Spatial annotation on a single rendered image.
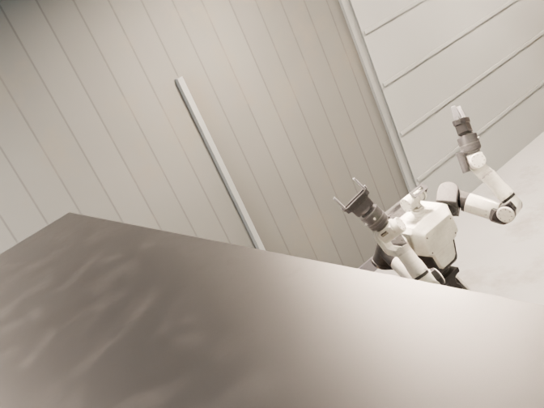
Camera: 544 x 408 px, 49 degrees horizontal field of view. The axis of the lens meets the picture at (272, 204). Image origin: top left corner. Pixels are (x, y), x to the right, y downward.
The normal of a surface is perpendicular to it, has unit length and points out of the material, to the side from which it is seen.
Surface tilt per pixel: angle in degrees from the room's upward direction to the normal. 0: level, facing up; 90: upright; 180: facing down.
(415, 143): 90
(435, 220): 45
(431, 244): 90
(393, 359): 0
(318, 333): 0
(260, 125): 90
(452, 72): 90
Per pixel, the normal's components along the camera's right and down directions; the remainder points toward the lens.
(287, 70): 0.54, 0.09
